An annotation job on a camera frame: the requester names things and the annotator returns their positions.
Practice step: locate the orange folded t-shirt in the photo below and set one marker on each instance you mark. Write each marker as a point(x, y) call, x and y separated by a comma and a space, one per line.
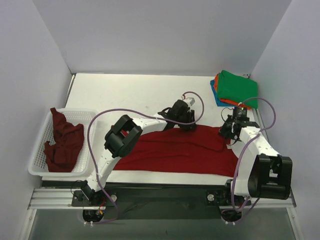
point(225, 98)

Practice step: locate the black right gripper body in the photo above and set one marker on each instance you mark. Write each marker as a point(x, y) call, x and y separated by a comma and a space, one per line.
point(229, 130)

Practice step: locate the white plastic basket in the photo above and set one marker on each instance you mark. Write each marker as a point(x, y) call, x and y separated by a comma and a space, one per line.
point(84, 164)

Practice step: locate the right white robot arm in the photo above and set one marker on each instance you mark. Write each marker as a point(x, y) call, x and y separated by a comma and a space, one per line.
point(261, 172)

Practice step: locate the green folded t-shirt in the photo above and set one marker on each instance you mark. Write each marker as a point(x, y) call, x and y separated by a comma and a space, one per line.
point(237, 88)

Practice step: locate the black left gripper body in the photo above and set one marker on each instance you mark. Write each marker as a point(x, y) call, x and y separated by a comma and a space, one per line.
point(188, 120)

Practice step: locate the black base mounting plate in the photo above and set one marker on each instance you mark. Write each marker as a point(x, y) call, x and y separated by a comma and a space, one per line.
point(152, 201)

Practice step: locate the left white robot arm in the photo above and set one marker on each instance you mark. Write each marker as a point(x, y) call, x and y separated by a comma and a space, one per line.
point(122, 137)

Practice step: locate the dark red t-shirt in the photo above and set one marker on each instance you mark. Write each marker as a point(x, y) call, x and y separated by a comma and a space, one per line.
point(62, 156)

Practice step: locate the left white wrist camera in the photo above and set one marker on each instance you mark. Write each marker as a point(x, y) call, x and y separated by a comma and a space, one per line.
point(188, 100)

